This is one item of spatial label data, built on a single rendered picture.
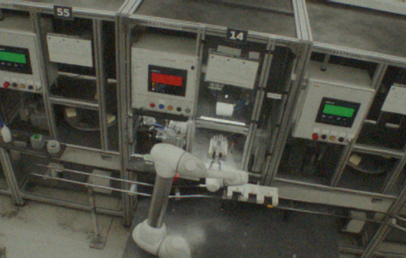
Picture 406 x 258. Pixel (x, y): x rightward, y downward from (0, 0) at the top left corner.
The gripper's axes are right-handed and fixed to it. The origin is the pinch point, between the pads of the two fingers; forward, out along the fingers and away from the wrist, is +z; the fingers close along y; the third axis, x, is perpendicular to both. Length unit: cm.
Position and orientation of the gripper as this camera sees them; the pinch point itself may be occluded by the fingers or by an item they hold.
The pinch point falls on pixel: (218, 147)
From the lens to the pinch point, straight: 311.0
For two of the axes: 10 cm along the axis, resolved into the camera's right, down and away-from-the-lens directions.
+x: -9.9, -1.6, 0.3
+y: 1.0, -7.5, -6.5
